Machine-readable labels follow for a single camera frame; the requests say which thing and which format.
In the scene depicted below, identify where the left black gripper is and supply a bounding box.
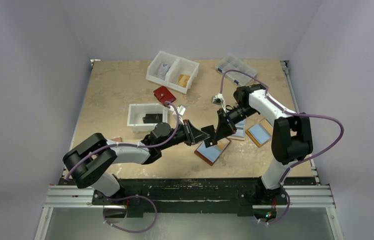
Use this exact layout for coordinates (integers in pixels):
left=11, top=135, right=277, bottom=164
left=159, top=119, right=210, bottom=151

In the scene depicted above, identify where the tan leather card holder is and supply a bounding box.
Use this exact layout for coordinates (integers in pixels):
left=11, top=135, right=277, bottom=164
left=194, top=142, right=230, bottom=166

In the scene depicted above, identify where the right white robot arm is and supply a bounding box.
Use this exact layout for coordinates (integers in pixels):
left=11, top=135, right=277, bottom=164
left=205, top=84, right=313, bottom=204

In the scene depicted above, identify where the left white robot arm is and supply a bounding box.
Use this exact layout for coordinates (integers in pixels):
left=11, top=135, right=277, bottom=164
left=62, top=120, right=214, bottom=205

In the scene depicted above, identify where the orange card in holder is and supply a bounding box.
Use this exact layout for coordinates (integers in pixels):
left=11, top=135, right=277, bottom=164
left=216, top=138, right=231, bottom=151

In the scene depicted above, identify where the blue card white tray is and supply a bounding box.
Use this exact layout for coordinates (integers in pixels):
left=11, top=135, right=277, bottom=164
left=228, top=120, right=246, bottom=141

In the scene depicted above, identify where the black card in bin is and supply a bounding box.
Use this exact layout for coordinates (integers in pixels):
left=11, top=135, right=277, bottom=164
left=142, top=113, right=163, bottom=124

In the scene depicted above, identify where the red leather card holder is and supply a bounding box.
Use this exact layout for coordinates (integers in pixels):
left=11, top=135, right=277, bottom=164
left=153, top=86, right=176, bottom=105

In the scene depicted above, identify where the gold card in bin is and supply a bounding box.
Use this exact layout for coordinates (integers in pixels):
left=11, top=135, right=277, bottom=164
left=177, top=74, right=190, bottom=88

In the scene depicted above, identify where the patterned card in bin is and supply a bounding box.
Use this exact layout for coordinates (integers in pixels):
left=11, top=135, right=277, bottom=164
left=155, top=63, right=171, bottom=80

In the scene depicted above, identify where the pink leather card holder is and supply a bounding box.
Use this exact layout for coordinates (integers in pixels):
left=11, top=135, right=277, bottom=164
left=111, top=137, right=122, bottom=142

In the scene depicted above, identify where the white two-compartment bin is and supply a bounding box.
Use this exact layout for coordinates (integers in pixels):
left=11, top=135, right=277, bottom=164
left=145, top=51, right=200, bottom=94

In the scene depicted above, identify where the clear plastic organizer box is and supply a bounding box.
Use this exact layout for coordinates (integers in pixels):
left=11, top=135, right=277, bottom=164
left=215, top=53, right=258, bottom=87

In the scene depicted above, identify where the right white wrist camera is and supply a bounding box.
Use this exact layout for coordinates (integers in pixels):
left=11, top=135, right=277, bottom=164
left=211, top=93, right=225, bottom=106

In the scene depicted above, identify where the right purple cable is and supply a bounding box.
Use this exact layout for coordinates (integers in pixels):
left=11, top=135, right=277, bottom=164
left=220, top=69, right=345, bottom=226

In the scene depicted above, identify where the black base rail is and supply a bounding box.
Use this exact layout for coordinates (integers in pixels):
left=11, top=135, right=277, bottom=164
left=92, top=177, right=288, bottom=218

